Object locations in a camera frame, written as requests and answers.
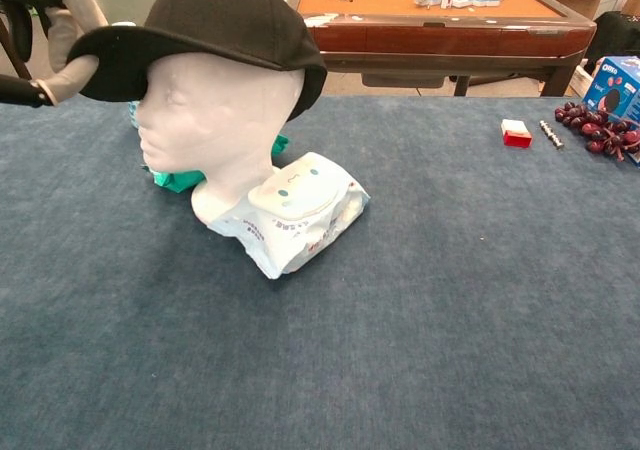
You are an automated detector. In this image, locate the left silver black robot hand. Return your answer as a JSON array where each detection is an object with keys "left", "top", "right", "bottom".
[{"left": 0, "top": 0, "right": 109, "bottom": 109}]

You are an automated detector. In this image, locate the black baseball cap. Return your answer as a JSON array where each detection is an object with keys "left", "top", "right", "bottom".
[{"left": 66, "top": 0, "right": 329, "bottom": 123}]

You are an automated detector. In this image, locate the white foam mannequin head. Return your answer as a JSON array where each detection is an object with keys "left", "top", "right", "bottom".
[{"left": 135, "top": 52, "right": 306, "bottom": 229}]

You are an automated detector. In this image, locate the dark wooden table leg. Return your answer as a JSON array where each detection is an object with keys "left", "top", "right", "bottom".
[{"left": 0, "top": 17, "right": 32, "bottom": 80}]

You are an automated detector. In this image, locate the light blue wet wipes pack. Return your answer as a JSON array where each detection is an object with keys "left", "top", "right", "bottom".
[{"left": 205, "top": 151, "right": 372, "bottom": 280}]

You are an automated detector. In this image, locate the brown mahjong table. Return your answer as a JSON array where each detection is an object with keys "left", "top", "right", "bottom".
[{"left": 282, "top": 0, "right": 598, "bottom": 98}]

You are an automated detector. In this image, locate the blue felt table mat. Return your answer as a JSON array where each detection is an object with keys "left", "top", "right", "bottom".
[{"left": 0, "top": 93, "right": 640, "bottom": 450}]

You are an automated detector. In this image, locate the small red white box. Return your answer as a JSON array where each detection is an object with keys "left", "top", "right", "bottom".
[{"left": 500, "top": 118, "right": 534, "bottom": 148}]

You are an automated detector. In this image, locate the small beaded metal rod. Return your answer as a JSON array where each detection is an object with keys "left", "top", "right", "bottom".
[{"left": 538, "top": 119, "right": 565, "bottom": 150}]

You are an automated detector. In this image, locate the dark red grape bunch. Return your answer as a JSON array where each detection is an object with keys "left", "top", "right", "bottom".
[{"left": 553, "top": 101, "right": 640, "bottom": 163}]

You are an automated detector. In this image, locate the black bag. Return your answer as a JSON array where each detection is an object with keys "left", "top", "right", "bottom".
[{"left": 584, "top": 11, "right": 640, "bottom": 62}]

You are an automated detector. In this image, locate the blue Oreo cookie box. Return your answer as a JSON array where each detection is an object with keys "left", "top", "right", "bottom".
[{"left": 582, "top": 55, "right": 640, "bottom": 166}]

